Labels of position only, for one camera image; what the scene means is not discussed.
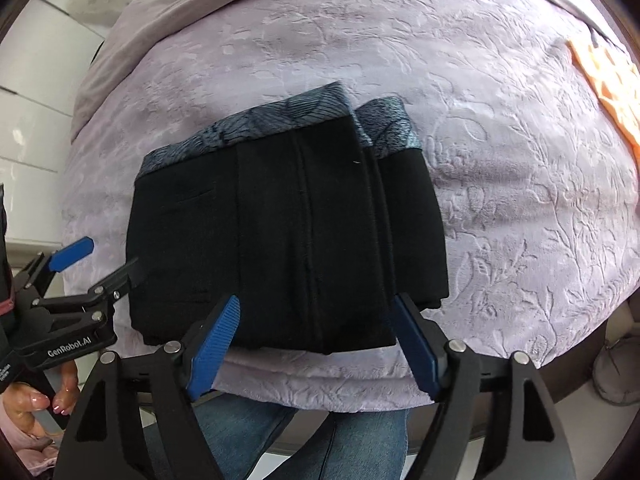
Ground person's left hand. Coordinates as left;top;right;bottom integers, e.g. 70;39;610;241
9;360;81;442

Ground black pants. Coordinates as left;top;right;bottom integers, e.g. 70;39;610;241
125;81;450;357

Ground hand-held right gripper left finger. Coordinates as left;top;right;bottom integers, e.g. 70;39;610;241
52;294;242;480

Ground orange patterned cloth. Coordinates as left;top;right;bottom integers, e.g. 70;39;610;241
569;39;640;162

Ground taupe bed sheet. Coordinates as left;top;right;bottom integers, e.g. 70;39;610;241
70;0;628;142

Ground lilac embossed blanket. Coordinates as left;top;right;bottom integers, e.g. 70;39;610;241
60;0;640;413

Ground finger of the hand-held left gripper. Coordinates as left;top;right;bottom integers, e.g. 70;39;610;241
14;236;96;297
31;256;147;312

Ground person's right leg blue jeans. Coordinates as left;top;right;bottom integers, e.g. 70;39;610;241
292;406;412;480

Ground person's left leg blue jeans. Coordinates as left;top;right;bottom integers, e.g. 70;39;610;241
144;395;298;480

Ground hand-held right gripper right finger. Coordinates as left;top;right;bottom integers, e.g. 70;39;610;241
392;292;576;480

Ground person's leg blue jeans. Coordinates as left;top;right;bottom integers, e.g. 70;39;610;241
292;406;412;480
144;395;298;480

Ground grey fuzzy slipper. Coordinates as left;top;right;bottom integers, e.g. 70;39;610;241
591;336;640;407

